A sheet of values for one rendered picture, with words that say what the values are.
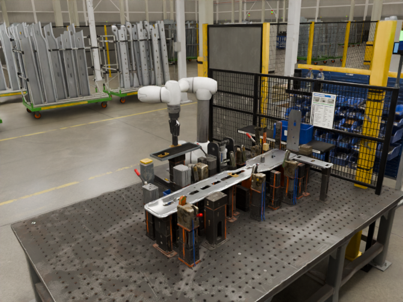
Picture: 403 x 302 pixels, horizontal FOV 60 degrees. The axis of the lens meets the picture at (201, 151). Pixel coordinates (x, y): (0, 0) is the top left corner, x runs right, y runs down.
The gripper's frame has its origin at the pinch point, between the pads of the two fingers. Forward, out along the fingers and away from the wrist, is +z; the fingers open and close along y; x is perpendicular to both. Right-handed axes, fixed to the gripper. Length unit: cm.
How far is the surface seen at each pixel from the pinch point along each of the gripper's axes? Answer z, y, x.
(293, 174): 27, 47, 71
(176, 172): 15.6, 19.3, -10.6
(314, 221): 53, 72, 68
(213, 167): 21.1, 15.4, 22.5
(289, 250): 53, 85, 30
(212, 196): 21, 53, -5
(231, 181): 23.4, 37.6, 21.9
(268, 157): 23, 19, 73
